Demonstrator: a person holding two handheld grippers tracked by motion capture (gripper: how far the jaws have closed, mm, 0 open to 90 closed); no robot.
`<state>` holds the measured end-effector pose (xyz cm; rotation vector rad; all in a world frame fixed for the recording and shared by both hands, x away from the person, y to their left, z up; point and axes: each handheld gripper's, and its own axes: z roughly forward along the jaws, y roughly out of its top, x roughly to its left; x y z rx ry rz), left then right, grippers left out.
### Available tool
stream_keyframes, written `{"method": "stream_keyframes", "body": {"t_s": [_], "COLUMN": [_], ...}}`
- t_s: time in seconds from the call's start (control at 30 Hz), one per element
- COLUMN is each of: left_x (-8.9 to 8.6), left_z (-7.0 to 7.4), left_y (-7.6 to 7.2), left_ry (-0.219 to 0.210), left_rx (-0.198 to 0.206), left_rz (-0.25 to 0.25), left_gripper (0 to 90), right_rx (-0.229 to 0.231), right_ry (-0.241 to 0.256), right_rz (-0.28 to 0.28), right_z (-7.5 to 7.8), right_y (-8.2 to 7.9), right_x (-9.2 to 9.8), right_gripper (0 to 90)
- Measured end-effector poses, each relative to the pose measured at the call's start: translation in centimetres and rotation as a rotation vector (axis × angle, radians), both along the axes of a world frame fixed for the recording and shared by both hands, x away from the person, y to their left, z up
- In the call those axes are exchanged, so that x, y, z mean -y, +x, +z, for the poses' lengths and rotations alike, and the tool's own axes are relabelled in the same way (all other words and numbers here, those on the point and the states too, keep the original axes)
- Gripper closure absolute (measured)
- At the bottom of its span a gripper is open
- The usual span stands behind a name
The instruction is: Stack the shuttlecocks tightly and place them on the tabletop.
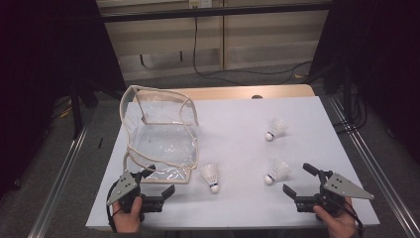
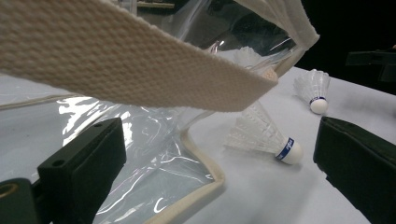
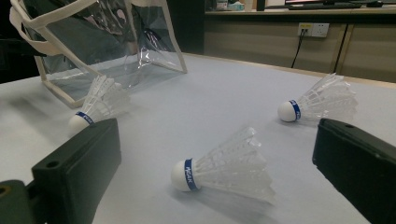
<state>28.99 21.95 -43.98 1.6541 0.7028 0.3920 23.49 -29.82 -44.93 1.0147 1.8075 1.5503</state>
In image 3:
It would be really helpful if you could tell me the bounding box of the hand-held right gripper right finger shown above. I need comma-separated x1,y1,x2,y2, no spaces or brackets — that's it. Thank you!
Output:
312,118,396,224

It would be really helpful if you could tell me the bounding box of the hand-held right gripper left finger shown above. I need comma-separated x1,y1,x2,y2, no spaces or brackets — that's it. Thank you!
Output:
31,118,122,224

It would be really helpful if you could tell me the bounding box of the clear plastic bag beige trim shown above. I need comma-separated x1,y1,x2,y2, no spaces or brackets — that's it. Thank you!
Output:
8,0,189,109

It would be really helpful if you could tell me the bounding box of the white table cover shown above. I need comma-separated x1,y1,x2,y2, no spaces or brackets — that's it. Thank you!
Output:
0,52,396,224

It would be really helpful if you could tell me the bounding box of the beige cabinet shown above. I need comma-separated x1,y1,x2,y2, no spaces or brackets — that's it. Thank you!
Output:
204,6,396,83

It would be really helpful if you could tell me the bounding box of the black keyboard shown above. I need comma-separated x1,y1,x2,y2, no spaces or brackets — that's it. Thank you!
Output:
288,2,363,11

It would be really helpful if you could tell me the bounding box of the black power cable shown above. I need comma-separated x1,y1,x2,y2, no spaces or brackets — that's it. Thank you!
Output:
290,29,307,69

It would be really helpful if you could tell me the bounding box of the white wall socket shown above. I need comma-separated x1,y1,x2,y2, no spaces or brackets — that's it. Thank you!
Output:
297,21,331,38

